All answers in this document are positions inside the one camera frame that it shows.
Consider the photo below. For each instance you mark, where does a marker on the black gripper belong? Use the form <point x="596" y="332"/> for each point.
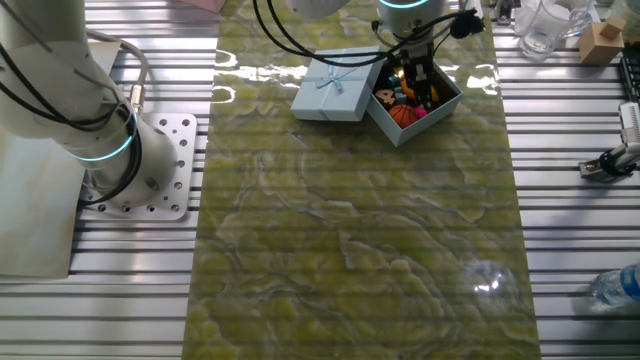
<point x="417" y="57"/>

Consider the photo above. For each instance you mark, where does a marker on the yellow orange toy mango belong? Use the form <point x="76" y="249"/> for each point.
<point x="407" y="91"/>

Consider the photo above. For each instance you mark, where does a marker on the orange toy basketball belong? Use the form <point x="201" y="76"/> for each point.
<point x="402" y="116"/>

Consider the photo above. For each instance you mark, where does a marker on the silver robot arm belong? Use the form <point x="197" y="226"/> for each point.
<point x="50" y="90"/>

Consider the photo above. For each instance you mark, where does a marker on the light blue gift box base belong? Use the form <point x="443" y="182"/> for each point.
<point x="400" y="135"/>

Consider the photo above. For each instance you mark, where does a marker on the light blue gift box lid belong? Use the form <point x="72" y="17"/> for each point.
<point x="345" y="102"/>

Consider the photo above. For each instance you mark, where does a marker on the small grey toy block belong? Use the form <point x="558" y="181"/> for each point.
<point x="400" y="95"/>

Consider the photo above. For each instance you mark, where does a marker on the gold metallic toy block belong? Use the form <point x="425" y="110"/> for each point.
<point x="397" y="73"/>

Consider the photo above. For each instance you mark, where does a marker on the small pink toy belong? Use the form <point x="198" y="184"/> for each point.
<point x="421" y="112"/>

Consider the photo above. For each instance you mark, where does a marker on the dark blue toy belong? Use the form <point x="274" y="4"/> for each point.
<point x="387" y="81"/>

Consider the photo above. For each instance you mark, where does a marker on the dark metal clamp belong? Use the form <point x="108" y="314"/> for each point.
<point x="505" y="12"/>

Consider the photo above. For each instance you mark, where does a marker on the clear glass mug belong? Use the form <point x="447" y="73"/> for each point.
<point x="542" y="30"/>

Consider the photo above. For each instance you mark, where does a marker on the green marble pattern mat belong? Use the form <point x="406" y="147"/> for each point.
<point x="350" y="250"/>

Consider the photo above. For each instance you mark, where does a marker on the large wooden cube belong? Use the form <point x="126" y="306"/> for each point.
<point x="597" y="50"/>

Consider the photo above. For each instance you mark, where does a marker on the small wooden cube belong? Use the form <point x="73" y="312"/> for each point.
<point x="614" y="27"/>

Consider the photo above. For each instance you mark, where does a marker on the black keyboard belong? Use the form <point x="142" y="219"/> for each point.
<point x="631" y="75"/>

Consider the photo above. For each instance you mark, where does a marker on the white ridged device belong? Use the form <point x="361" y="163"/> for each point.
<point x="631" y="122"/>

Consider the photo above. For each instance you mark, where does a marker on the pale green translucent container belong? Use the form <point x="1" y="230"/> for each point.
<point x="627" y="10"/>

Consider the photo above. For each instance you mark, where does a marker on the pink flat object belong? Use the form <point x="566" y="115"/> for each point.
<point x="207" y="4"/>

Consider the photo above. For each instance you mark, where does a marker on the silver robot mounting plate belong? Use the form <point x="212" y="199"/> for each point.
<point x="182" y="165"/>

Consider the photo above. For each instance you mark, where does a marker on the clear plastic water bottle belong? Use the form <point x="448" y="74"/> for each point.
<point x="617" y="287"/>

